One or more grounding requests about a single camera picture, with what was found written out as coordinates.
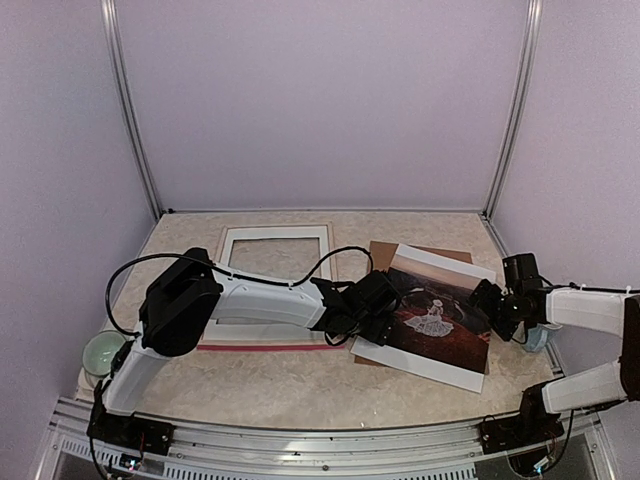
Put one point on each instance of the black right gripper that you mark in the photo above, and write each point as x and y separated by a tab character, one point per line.
507	329

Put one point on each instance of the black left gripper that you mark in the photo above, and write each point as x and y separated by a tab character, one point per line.
381	333

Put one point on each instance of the dark landscape photo print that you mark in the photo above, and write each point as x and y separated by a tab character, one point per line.
436	333

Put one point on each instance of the brown cardboard backing board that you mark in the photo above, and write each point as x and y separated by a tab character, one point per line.
383	253

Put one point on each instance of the clear acrylic glass sheet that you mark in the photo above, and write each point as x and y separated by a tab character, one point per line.
288	258

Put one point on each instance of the pink wooden picture frame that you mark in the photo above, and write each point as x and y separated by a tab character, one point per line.
220	240

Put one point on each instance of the white photo mat board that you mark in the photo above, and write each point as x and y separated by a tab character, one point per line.
275	235

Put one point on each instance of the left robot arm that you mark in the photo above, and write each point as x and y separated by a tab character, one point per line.
193	290

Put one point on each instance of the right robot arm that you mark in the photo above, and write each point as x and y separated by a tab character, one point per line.
594	331

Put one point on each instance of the light blue ceramic mug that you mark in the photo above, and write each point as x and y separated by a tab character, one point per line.
536	338

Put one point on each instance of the green ceramic bowl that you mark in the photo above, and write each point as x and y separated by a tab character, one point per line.
99	352

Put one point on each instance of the aluminium front rail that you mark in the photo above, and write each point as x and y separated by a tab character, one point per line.
212	451

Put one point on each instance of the right aluminium corner post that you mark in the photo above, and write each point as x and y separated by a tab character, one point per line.
517	107

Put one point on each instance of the aluminium corner post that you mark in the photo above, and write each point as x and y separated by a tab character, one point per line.
517	107
118	64

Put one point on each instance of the left aluminium corner post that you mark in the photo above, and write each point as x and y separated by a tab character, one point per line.
118	64

